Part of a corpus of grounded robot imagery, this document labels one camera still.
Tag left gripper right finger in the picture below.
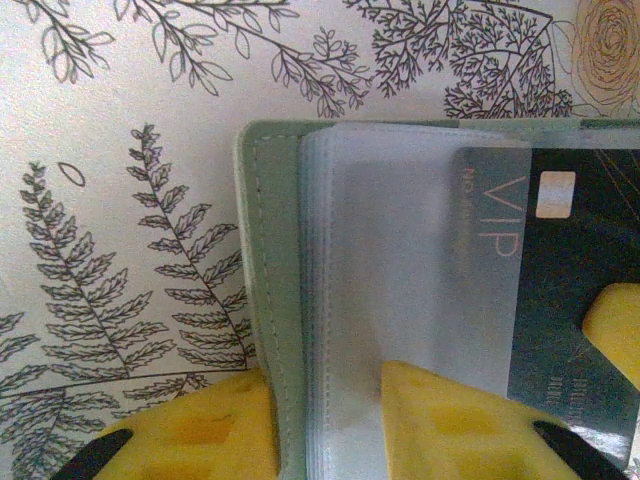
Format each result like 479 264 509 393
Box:
379 359 627 480

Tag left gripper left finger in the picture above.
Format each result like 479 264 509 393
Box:
53 371 280 480

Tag green card holder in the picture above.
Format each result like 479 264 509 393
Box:
233 118 640 480

